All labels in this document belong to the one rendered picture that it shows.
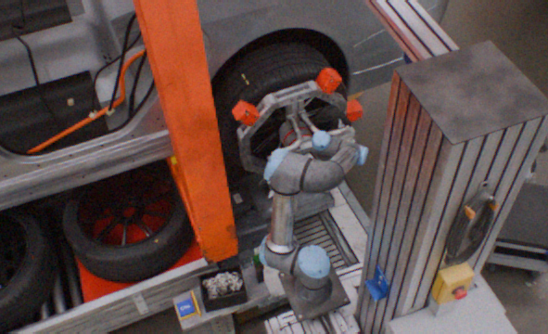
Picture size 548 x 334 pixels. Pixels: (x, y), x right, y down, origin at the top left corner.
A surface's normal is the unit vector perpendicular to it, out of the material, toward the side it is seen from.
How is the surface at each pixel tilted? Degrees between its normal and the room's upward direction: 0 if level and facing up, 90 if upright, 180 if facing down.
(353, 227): 0
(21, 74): 55
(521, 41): 0
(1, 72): 50
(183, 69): 90
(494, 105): 0
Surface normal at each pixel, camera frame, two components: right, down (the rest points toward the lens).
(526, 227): -0.04, -0.63
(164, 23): 0.39, 0.71
